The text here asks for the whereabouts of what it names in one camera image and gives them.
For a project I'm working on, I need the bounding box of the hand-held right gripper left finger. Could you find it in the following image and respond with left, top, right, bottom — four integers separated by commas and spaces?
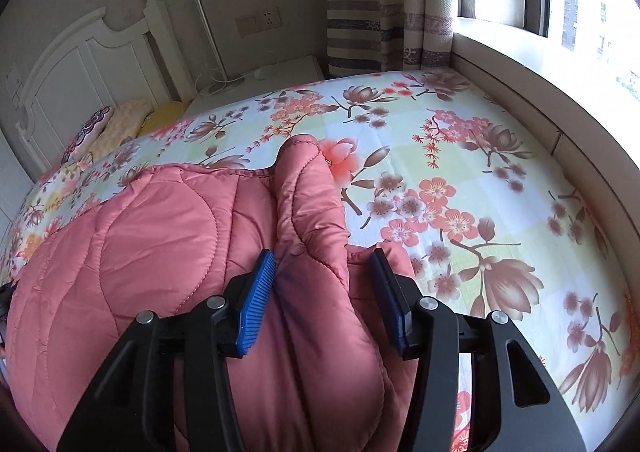
57, 249, 277, 452

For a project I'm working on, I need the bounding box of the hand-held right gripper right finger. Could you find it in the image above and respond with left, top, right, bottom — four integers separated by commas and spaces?
370, 248, 586, 452

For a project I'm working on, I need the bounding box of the pink quilted coat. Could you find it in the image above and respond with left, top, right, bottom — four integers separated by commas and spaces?
5, 134, 418, 452

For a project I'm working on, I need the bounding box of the bed with floral sheet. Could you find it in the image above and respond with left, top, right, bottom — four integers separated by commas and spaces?
0, 69, 637, 452

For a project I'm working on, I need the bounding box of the yellow pillow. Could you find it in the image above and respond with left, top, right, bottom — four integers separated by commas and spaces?
137, 102, 189, 137

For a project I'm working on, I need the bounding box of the beige fluffy pillow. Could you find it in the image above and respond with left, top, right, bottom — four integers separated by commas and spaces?
90, 98, 153, 157

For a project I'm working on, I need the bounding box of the white nightstand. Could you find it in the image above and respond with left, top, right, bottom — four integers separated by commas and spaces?
187, 56, 324, 119

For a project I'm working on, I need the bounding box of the patterned purple pillow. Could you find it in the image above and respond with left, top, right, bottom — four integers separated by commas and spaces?
61, 106, 114, 165

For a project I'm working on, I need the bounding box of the beige window sill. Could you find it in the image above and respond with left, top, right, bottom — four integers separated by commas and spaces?
450, 16, 640, 265

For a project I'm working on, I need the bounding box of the white upright pole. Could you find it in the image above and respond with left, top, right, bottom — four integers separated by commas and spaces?
192, 0, 227, 82

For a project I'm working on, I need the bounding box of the white wooden headboard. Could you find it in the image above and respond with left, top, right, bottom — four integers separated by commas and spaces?
0, 0, 193, 173

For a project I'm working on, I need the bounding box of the boat print curtain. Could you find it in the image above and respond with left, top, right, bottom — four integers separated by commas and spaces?
322, 0, 459, 80

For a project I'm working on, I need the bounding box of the white cable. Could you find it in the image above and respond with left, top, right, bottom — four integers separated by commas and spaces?
195, 62, 247, 94

